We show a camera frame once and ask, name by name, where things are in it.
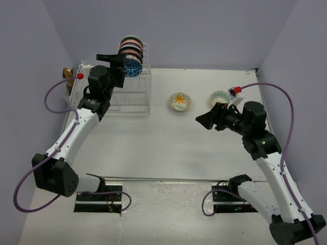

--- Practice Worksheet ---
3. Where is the yellow blue patterned bowl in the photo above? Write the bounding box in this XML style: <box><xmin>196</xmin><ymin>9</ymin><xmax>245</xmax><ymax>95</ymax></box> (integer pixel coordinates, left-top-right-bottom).
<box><xmin>210</xmin><ymin>90</ymin><xmax>230</xmax><ymax>106</ymax></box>

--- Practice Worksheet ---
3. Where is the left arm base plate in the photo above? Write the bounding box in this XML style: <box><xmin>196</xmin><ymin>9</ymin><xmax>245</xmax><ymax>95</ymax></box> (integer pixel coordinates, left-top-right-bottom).
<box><xmin>74</xmin><ymin>193</ymin><xmax>122</xmax><ymax>214</ymax></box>

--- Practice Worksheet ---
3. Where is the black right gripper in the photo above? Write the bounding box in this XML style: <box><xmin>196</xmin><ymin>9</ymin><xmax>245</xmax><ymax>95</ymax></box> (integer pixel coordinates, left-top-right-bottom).
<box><xmin>196</xmin><ymin>102</ymin><xmax>250</xmax><ymax>136</ymax></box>

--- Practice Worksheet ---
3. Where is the white bowl orange flower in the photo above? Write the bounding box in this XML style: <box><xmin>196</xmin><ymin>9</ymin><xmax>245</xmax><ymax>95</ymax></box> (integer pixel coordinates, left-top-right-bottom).
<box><xmin>168</xmin><ymin>92</ymin><xmax>192</xmax><ymax>112</ymax></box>

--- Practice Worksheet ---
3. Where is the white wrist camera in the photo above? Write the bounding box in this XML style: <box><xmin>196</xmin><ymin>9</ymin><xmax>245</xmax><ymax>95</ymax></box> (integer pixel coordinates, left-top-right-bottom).
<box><xmin>227</xmin><ymin>86</ymin><xmax>244</xmax><ymax>108</ymax></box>
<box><xmin>77</xmin><ymin>61</ymin><xmax>94</xmax><ymax>79</ymax></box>

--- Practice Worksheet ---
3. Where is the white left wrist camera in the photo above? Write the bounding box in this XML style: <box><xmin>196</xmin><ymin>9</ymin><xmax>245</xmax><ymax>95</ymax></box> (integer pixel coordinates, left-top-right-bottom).
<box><xmin>77</xmin><ymin>61</ymin><xmax>94</xmax><ymax>79</ymax></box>

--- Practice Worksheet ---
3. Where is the dark blue patterned bowl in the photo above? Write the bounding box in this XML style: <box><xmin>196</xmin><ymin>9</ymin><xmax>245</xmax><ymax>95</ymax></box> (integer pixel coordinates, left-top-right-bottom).
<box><xmin>124</xmin><ymin>58</ymin><xmax>143</xmax><ymax>77</ymax></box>

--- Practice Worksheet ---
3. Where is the gold utensil in holder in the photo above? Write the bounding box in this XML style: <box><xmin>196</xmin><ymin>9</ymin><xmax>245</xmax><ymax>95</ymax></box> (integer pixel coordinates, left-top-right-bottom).
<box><xmin>62</xmin><ymin>67</ymin><xmax>74</xmax><ymax>94</ymax></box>

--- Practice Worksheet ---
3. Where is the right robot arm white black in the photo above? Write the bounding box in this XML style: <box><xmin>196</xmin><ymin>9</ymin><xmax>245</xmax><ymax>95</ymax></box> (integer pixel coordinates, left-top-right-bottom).
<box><xmin>196</xmin><ymin>101</ymin><xmax>326</xmax><ymax>244</ymax></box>

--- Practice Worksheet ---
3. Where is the white wire dish rack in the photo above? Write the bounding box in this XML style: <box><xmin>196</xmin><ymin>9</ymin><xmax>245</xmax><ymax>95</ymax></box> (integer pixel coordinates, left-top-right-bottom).
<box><xmin>68</xmin><ymin>42</ymin><xmax>152</xmax><ymax>117</ymax></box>

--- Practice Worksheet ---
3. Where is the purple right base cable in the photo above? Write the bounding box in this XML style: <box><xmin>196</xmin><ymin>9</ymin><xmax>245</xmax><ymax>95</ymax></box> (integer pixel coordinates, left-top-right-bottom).
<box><xmin>201</xmin><ymin>190</ymin><xmax>246</xmax><ymax>217</ymax></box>

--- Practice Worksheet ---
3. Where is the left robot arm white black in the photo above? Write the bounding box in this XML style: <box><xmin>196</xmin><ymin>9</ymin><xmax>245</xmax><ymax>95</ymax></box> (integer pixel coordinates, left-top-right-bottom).
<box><xmin>32</xmin><ymin>54</ymin><xmax>126</xmax><ymax>201</ymax></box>

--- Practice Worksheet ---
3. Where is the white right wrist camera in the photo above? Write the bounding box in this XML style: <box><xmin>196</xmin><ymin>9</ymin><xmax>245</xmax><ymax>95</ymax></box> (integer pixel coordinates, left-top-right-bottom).
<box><xmin>227</xmin><ymin>86</ymin><xmax>244</xmax><ymax>108</ymax></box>

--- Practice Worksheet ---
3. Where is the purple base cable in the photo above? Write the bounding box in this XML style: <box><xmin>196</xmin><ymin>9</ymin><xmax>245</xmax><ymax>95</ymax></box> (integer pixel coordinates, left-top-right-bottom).
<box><xmin>201</xmin><ymin>190</ymin><xmax>246</xmax><ymax>217</ymax></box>
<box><xmin>81</xmin><ymin>191</ymin><xmax>132</xmax><ymax>212</ymax></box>

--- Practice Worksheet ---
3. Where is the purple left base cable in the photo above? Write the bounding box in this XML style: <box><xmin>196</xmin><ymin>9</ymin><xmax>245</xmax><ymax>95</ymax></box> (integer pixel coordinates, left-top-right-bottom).
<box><xmin>81</xmin><ymin>191</ymin><xmax>132</xmax><ymax>212</ymax></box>

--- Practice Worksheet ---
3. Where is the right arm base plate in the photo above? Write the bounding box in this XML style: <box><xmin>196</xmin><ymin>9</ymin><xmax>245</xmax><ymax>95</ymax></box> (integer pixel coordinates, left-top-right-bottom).
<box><xmin>212</xmin><ymin>191</ymin><xmax>257</xmax><ymax>213</ymax></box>

